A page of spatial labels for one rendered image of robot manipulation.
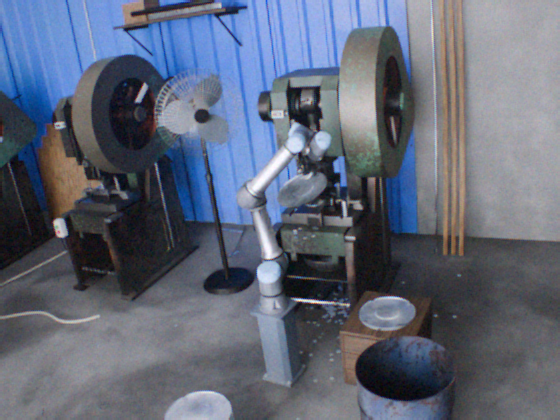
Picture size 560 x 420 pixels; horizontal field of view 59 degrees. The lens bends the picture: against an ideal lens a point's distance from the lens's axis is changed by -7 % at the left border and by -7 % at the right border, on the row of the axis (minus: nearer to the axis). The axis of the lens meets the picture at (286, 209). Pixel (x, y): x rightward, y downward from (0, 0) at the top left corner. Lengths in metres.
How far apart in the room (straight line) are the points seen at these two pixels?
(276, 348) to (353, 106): 1.28
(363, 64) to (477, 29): 1.54
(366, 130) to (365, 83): 0.22
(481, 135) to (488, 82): 0.40
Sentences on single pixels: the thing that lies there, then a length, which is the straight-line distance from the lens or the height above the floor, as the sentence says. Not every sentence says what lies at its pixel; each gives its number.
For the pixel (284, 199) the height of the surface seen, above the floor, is 0.91.
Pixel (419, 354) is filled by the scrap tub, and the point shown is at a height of 0.39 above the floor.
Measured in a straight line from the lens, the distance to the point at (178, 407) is 2.40.
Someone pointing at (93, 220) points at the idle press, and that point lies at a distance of 4.02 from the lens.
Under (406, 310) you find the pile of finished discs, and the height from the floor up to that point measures 0.36.
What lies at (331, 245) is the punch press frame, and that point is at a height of 0.56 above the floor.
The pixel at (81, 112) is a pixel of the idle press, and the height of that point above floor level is 1.44.
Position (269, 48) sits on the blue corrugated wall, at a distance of 4.32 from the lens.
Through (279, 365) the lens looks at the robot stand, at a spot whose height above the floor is 0.13.
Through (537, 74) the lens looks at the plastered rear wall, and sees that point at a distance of 3.98.
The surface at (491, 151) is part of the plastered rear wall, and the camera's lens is 4.10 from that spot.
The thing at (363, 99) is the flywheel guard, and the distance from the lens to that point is 2.52.
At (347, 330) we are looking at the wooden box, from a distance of 2.67.
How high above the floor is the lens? 1.89
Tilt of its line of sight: 22 degrees down
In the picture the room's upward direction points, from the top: 8 degrees counter-clockwise
